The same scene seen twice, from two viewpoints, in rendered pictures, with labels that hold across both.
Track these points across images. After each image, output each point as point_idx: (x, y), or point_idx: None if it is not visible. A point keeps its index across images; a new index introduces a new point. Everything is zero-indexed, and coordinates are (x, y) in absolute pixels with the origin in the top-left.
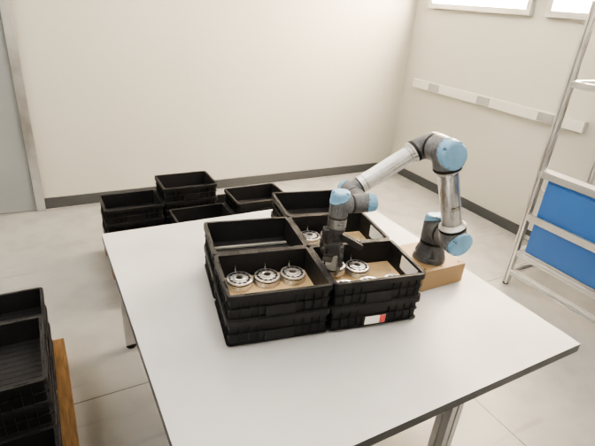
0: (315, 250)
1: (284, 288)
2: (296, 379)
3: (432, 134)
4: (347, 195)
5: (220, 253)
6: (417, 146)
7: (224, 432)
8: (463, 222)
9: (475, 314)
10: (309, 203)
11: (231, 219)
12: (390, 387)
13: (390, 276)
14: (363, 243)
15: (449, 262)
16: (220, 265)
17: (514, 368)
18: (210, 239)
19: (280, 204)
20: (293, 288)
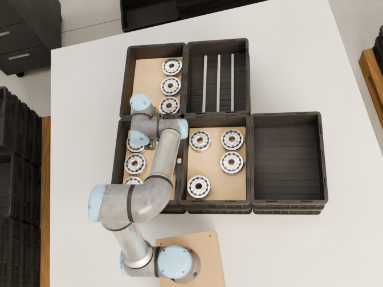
0: None
1: (125, 82)
2: (102, 105)
3: (131, 191)
4: (130, 103)
5: (187, 46)
6: (145, 181)
7: (84, 63)
8: (127, 261)
9: (115, 276)
10: (319, 165)
11: (348, 97)
12: (75, 158)
13: (115, 166)
14: (175, 169)
15: (167, 283)
16: (168, 45)
17: (53, 258)
18: (212, 41)
19: (281, 113)
20: (123, 87)
